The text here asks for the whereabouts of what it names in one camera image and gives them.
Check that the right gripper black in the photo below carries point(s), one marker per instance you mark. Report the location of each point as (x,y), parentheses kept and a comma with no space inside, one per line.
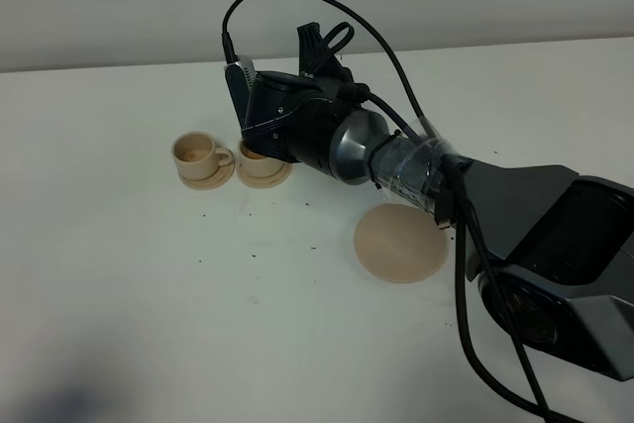
(301,118)

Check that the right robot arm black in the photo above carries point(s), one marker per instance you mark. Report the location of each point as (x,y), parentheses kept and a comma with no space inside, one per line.
(550,250)

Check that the large beige teapot saucer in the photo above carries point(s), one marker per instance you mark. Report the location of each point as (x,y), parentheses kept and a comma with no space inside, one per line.
(400,244)

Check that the right beige teacup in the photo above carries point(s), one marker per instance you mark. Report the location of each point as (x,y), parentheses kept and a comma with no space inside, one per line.
(258,166)

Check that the beige teacup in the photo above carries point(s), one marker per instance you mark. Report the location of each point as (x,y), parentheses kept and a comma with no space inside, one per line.
(258,166)
(197,156)

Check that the right beige cup saucer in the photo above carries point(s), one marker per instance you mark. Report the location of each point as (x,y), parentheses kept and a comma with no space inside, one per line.
(264,182)

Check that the beige cup saucer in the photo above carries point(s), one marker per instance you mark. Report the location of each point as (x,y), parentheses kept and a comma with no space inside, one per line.
(264,182)
(217,179)

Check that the left beige cup saucer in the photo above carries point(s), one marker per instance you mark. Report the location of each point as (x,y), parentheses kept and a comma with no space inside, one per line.
(217,179)

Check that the left beige teacup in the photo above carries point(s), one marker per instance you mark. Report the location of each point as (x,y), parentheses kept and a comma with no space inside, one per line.
(197,156)

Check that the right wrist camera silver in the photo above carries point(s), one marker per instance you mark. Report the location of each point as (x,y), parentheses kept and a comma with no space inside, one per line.
(240,76)

